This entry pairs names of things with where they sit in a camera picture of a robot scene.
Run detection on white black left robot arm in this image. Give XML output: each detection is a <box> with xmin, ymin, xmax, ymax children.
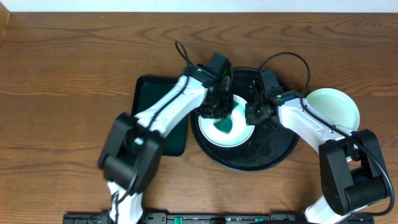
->
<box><xmin>98</xmin><ymin>65</ymin><xmax>233</xmax><ymax>223</ymax></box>

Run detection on round black tray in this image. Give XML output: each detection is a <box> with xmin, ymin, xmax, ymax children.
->
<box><xmin>190</xmin><ymin>68</ymin><xmax>299</xmax><ymax>172</ymax></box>

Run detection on mint green plate front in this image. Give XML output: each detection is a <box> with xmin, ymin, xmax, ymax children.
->
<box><xmin>306</xmin><ymin>88</ymin><xmax>360</xmax><ymax>131</ymax></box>

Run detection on dark green rectangular tray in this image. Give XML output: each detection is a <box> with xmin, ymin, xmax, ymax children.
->
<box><xmin>131</xmin><ymin>75</ymin><xmax>188</xmax><ymax>157</ymax></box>

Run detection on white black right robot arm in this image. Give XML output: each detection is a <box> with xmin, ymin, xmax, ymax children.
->
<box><xmin>245</xmin><ymin>91</ymin><xmax>395</xmax><ymax>223</ymax></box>

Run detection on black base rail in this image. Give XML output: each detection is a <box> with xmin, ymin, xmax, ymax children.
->
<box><xmin>62</xmin><ymin>212</ymin><xmax>376</xmax><ymax>224</ymax></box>

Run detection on green sponge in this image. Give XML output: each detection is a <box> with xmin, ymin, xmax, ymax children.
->
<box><xmin>213</xmin><ymin>118</ymin><xmax>233</xmax><ymax>134</ymax></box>

